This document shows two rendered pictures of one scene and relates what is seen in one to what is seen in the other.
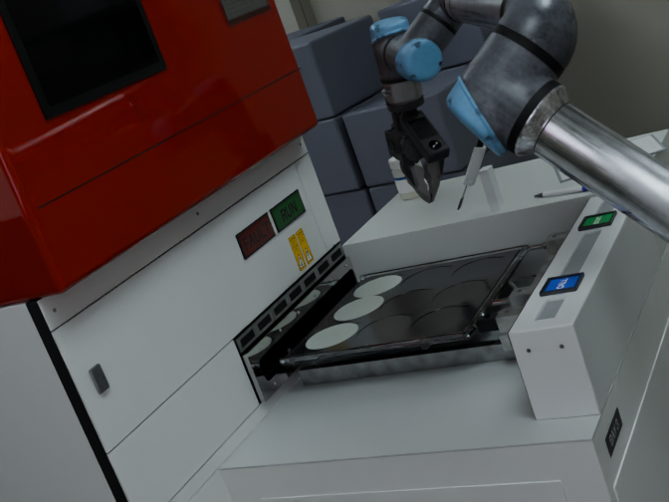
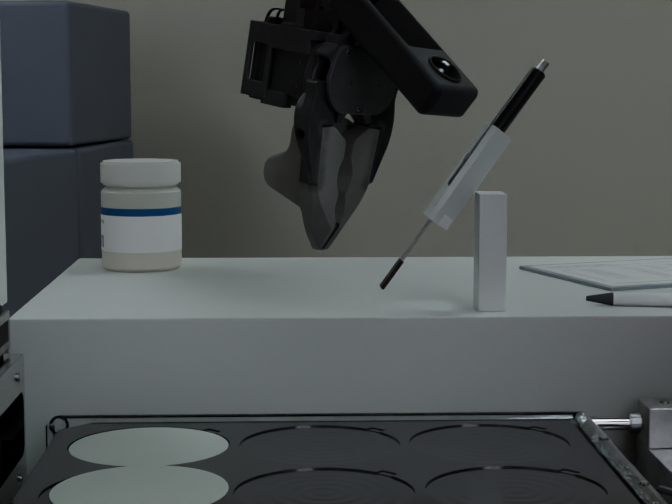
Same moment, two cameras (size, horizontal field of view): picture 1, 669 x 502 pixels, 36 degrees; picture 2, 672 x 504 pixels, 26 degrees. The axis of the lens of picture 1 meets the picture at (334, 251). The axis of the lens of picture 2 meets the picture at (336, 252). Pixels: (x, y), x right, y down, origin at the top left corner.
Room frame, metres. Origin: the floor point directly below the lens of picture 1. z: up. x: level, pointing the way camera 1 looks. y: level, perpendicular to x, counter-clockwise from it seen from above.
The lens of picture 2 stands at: (1.10, 0.34, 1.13)
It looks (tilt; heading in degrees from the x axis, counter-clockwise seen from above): 7 degrees down; 327
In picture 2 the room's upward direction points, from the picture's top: straight up
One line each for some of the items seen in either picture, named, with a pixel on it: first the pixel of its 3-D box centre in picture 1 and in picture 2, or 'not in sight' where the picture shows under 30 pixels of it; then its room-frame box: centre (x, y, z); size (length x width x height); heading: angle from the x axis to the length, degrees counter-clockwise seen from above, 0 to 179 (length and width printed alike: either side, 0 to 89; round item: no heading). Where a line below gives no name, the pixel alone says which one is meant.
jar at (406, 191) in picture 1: (408, 174); (141, 214); (2.27, -0.22, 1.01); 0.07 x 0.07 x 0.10
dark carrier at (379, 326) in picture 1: (406, 302); (324, 496); (1.77, -0.09, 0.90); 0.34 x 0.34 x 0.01; 59
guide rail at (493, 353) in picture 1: (424, 360); not in sight; (1.64, -0.08, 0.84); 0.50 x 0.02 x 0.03; 59
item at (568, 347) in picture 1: (594, 291); not in sight; (1.53, -0.37, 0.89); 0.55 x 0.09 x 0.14; 149
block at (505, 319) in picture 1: (524, 317); not in sight; (1.52, -0.24, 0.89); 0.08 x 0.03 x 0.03; 59
